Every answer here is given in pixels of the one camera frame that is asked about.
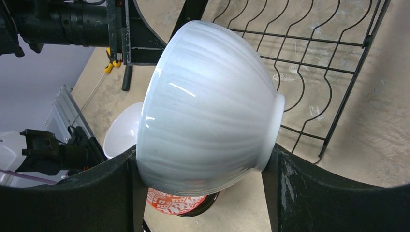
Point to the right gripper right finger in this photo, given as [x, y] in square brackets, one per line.
[303, 197]

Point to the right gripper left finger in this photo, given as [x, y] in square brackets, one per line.
[110, 197]

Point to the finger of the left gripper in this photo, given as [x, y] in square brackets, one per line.
[145, 46]
[127, 78]

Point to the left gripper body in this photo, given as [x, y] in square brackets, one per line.
[119, 29]

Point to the orange white bowl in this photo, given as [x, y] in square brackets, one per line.
[122, 133]

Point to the white ribbed bowl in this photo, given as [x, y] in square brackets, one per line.
[211, 113]

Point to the black wire dish rack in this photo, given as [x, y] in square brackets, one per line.
[314, 51]

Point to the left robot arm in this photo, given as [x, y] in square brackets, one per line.
[40, 22]

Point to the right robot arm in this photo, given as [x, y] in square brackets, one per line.
[40, 151]

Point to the red patterned black bowl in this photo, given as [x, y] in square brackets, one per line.
[180, 205]

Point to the yellow handled pliers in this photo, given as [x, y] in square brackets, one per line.
[112, 62]

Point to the aluminium frame rail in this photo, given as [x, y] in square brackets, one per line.
[64, 113]

